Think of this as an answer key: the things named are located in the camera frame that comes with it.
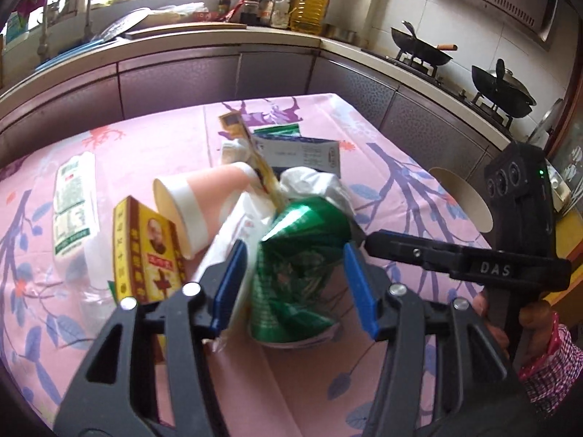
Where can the grey kitchen cabinets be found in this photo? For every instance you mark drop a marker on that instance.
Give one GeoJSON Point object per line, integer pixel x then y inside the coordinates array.
{"type": "Point", "coordinates": [105, 86]}

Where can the silver kitchen faucet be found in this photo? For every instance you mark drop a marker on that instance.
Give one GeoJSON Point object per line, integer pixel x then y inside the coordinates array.
{"type": "Point", "coordinates": [54, 14]}

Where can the pink floral tablecloth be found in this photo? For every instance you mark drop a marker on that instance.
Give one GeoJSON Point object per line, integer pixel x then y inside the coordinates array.
{"type": "Point", "coordinates": [325, 389]}

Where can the white crumpled plastic bag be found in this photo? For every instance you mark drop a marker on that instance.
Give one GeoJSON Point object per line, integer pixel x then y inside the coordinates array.
{"type": "Point", "coordinates": [302, 183]}

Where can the yellow red cardboard box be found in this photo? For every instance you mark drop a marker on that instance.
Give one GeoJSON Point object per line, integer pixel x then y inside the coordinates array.
{"type": "Point", "coordinates": [148, 264]}

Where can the black wok with lid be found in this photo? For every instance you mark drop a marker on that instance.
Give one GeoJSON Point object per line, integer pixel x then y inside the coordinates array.
{"type": "Point", "coordinates": [509, 94]}

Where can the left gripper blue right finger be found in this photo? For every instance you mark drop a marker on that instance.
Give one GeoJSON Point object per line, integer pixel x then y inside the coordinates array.
{"type": "Point", "coordinates": [365, 300]}

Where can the green foil snack bag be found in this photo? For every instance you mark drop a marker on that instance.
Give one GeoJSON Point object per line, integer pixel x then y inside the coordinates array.
{"type": "Point", "coordinates": [295, 260]}

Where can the pink white paper cup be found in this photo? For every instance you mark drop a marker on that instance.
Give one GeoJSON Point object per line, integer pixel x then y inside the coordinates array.
{"type": "Point", "coordinates": [199, 203]}

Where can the clear plastic bottle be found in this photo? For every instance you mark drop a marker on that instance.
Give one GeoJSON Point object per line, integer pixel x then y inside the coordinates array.
{"type": "Point", "coordinates": [81, 238]}

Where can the yellow cooking oil bottle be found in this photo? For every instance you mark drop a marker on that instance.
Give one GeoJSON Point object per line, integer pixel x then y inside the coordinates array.
{"type": "Point", "coordinates": [307, 16]}

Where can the person's right hand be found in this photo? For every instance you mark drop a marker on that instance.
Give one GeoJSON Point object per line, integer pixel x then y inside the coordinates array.
{"type": "Point", "coordinates": [536, 320]}

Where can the black wok wooden handle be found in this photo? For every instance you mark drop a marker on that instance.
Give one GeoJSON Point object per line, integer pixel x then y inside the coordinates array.
{"type": "Point", "coordinates": [409, 43]}

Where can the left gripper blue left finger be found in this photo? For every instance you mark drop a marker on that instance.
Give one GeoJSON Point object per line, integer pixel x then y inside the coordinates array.
{"type": "Point", "coordinates": [227, 278]}

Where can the dark soy sauce bottle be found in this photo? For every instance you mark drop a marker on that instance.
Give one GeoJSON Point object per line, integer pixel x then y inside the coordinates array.
{"type": "Point", "coordinates": [249, 14]}

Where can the yellow snack wrapper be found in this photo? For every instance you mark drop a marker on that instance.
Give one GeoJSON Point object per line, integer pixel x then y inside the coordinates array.
{"type": "Point", "coordinates": [234, 125]}

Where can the white plastic jug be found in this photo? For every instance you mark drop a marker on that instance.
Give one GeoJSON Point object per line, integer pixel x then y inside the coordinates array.
{"type": "Point", "coordinates": [280, 14]}

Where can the beige round trash bin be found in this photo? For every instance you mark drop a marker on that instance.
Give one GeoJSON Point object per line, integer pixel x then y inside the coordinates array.
{"type": "Point", "coordinates": [466, 197]}

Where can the gas stove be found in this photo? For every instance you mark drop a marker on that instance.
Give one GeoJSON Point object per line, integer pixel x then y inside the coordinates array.
{"type": "Point", "coordinates": [468, 97]}

